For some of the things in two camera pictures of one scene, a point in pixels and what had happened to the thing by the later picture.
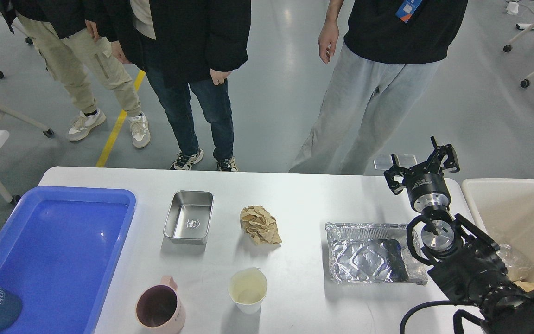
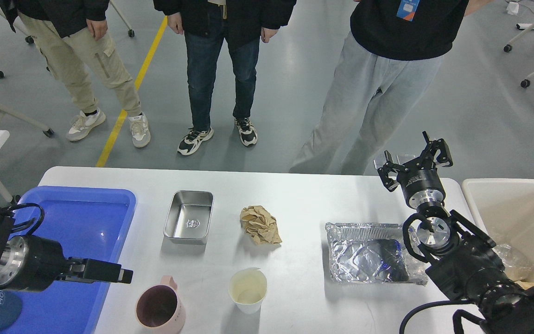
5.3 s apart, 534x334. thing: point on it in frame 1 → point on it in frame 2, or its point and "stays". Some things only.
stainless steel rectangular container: (188, 216) stays
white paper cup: (247, 287) stays
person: (181, 44) → (207, 25)
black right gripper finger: (438, 153) → (432, 147)
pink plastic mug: (159, 308) stays
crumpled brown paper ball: (257, 222) stays
